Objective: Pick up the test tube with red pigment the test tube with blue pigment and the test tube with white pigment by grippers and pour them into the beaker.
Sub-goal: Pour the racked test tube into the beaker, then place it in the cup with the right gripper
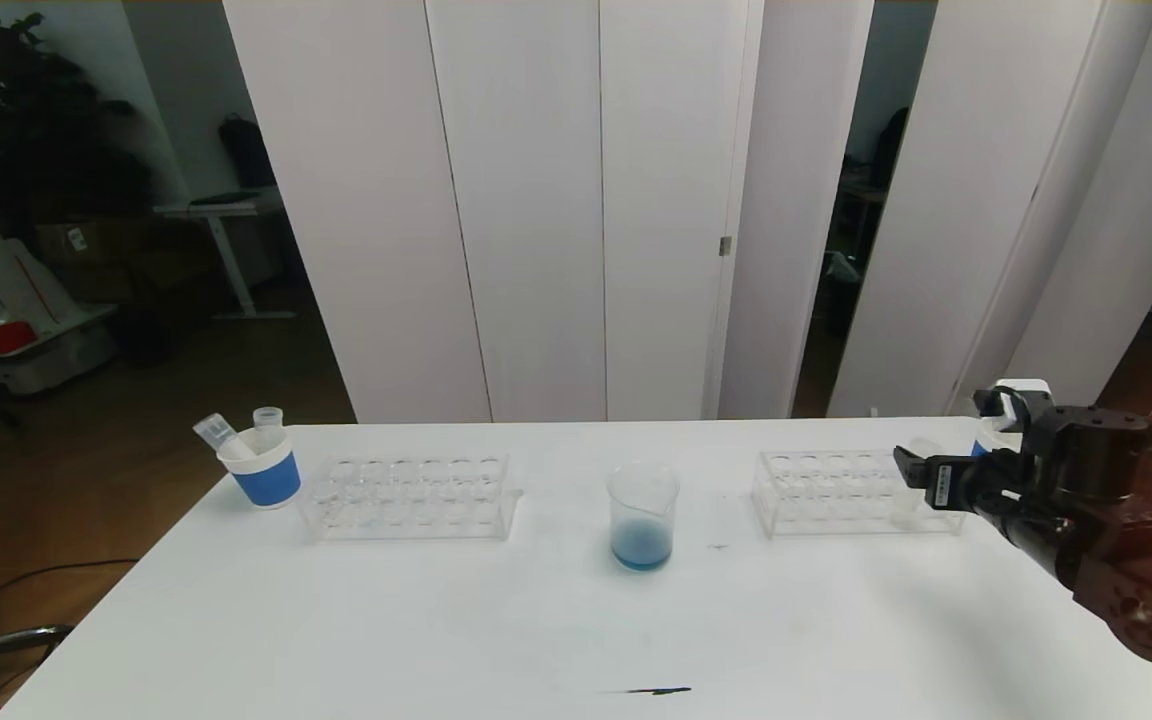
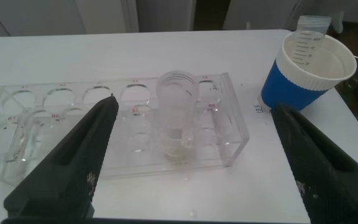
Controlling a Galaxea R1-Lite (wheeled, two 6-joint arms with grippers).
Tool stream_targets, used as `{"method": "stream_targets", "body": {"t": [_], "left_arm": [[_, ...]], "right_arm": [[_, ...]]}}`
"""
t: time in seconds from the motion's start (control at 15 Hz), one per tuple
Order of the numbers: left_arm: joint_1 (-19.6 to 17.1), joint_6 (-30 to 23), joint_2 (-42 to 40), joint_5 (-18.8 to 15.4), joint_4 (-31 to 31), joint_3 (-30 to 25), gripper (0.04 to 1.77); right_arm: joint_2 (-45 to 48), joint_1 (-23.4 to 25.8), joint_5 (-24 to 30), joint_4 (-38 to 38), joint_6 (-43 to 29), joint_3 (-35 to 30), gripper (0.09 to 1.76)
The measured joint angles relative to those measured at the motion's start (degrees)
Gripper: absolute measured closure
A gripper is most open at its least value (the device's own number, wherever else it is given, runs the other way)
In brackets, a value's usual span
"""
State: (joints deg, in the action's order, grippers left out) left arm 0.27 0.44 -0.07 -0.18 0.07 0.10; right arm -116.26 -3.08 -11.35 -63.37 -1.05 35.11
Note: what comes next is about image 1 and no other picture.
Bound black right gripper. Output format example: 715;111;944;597
893;445;1015;530

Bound test tube with yellow pigment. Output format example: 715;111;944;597
886;437;943;526

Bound test tube with red pigment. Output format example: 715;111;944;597
193;413;256;461

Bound clear acrylic test tube rack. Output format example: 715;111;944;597
298;452;523;542
750;447;972;537

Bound clear glass beaker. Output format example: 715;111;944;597
606;461;681;574

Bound blue and white paper cup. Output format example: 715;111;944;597
216;428;303;511
969;418;1025;459

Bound white partition panel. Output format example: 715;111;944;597
598;0;767;421
424;0;608;423
826;0;1152;419
224;0;493;424
1001;0;1152;409
716;0;875;421

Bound white office desk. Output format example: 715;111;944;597
154;188;297;321

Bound black backpack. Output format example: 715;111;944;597
217;112;277;189

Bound brown cardboard box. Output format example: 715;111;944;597
34;220;152;299

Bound white wheeled machine base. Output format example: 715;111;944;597
0;238;122;394

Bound grey metal chair leg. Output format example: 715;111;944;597
0;625;75;666

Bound dark green potted plant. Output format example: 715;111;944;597
0;0;152;241

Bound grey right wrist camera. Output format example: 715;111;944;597
994;378;1054;433

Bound thin black floor cable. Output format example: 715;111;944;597
0;560;142;641

